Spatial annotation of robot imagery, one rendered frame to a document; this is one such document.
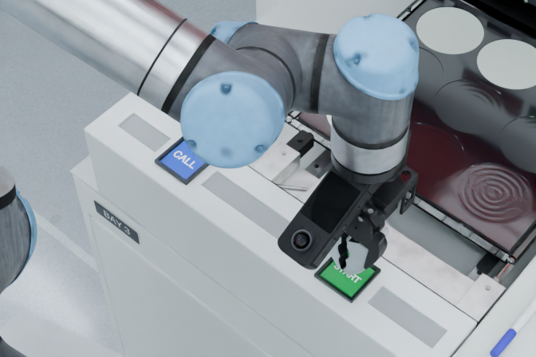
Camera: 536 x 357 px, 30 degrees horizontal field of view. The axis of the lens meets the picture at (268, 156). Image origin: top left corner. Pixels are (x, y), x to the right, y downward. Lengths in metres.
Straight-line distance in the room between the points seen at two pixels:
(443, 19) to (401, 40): 0.67
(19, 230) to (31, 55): 1.74
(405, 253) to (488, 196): 0.14
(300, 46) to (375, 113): 0.09
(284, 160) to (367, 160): 0.39
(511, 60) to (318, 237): 0.60
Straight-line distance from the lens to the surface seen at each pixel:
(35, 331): 1.33
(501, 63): 1.50
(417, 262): 1.29
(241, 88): 0.76
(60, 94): 2.70
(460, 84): 1.46
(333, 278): 1.17
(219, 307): 1.39
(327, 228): 1.00
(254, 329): 1.35
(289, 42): 0.90
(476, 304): 1.23
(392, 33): 0.89
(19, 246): 1.10
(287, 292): 1.20
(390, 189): 1.05
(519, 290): 1.19
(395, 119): 0.92
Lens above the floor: 1.95
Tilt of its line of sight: 51 degrees down
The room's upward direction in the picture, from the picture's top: 1 degrees counter-clockwise
